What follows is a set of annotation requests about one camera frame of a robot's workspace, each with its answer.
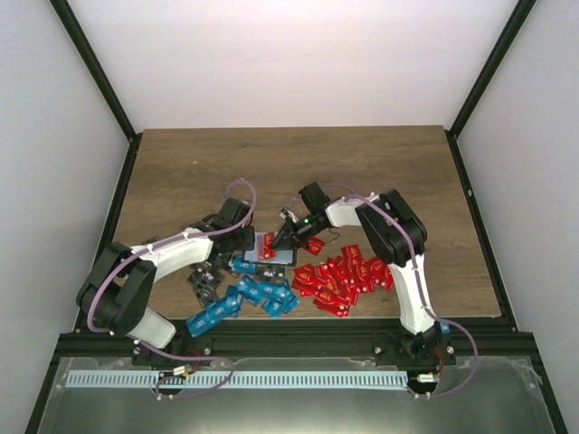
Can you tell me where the blue VIP card pile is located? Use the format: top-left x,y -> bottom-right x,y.
185,269 -> 299,337

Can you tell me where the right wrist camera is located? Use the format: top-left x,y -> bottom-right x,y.
280,206 -> 299,223

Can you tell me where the black card holder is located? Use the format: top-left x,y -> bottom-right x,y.
242,231 -> 297,266

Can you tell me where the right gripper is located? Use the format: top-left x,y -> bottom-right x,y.
271,215 -> 325,252

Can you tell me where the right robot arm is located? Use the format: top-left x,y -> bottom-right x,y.
271,183 -> 441,364

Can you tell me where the red VIP card pile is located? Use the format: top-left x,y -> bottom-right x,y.
290,244 -> 394,317

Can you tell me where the black aluminium frame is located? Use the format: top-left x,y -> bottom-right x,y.
26,1 -> 567,433

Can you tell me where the lone red VIP card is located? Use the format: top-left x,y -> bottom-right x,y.
304,236 -> 325,256

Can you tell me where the red VIP card front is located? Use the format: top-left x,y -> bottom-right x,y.
258,231 -> 276,260

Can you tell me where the white slotted cable duct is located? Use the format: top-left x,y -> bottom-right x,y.
65,370 -> 408,391

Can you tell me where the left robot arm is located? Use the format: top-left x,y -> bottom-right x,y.
76,198 -> 253,365

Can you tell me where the lone black VIP card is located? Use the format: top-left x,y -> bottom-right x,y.
141,236 -> 160,246

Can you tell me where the black VIP card pile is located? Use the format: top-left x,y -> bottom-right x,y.
187,258 -> 232,308

